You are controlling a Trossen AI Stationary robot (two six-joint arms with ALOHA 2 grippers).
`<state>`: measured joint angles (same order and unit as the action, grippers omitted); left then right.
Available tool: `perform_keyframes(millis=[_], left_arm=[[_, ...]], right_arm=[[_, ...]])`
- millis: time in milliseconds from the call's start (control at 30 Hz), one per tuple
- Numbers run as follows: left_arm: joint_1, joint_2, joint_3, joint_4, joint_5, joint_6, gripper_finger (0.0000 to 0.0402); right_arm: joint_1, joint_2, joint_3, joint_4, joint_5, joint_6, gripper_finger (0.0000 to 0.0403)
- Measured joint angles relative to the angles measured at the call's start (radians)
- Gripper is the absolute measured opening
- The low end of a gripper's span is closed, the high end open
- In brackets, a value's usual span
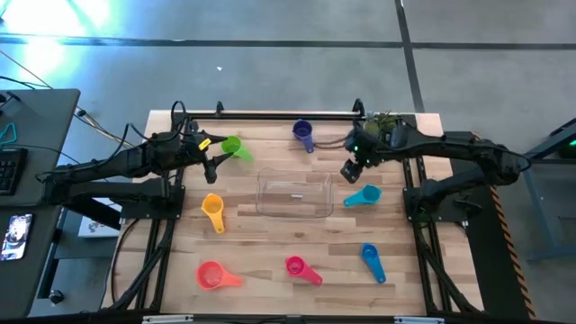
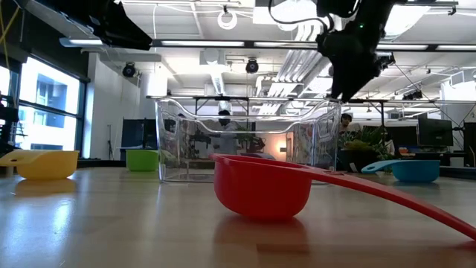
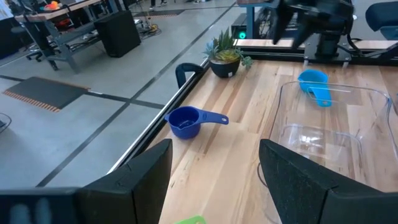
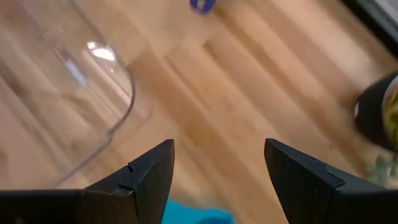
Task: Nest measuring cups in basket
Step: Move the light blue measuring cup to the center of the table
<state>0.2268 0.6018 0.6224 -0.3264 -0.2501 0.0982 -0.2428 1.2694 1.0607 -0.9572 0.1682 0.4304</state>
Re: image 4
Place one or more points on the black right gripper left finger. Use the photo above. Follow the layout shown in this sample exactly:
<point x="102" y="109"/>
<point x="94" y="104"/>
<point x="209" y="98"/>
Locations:
<point x="133" y="193"/>

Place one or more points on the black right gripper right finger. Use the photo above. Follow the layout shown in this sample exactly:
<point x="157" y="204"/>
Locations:
<point x="304" y="193"/>

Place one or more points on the teal measuring cup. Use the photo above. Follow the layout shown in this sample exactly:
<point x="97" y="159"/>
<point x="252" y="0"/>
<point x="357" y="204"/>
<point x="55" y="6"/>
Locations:
<point x="192" y="216"/>

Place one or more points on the dark blue measuring cup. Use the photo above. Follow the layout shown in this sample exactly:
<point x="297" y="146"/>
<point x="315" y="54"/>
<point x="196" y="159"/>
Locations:
<point x="202" y="7"/>

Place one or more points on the clear plastic basket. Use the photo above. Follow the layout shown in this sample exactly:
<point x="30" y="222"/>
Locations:
<point x="62" y="109"/>

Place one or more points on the potted succulent in black pot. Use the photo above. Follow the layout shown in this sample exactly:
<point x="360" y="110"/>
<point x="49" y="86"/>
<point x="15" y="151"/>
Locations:
<point x="371" y="115"/>

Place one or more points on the black aluminium rig frame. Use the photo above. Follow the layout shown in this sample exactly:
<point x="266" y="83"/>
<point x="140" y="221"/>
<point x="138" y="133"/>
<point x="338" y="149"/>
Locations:
<point x="373" y="28"/>

